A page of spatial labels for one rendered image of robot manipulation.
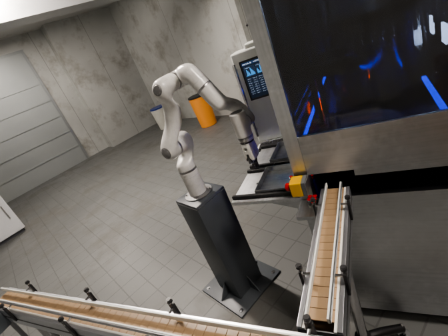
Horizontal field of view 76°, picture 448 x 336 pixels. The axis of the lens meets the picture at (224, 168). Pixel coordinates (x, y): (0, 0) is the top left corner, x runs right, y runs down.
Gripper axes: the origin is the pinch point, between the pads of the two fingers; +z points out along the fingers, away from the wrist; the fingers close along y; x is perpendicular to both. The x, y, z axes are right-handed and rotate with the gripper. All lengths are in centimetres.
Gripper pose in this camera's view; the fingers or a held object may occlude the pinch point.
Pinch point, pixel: (255, 165)
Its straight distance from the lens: 157.3
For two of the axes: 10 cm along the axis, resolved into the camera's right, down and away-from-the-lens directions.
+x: -8.6, 1.3, 4.9
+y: 3.7, -5.2, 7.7
